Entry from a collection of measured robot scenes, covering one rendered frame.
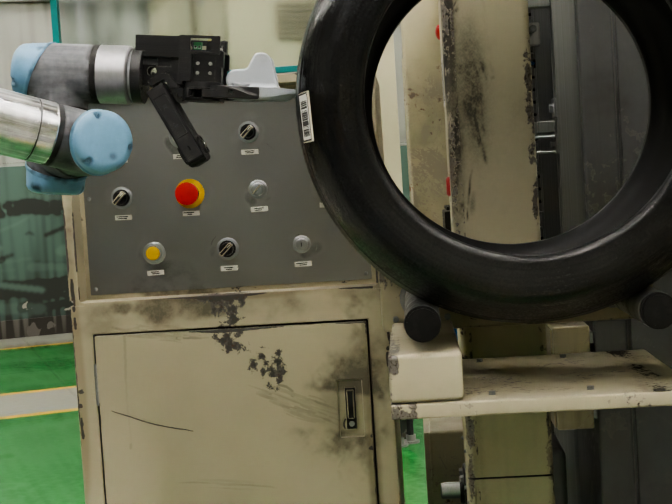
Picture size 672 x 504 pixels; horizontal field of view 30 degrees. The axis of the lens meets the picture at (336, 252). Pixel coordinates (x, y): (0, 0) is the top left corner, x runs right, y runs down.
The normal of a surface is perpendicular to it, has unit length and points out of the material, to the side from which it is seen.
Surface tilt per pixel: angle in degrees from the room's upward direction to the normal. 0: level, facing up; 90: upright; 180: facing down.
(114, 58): 62
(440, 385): 90
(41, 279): 90
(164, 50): 91
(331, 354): 90
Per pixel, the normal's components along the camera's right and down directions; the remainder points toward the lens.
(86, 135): 0.51, 0.01
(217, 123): -0.06, 0.06
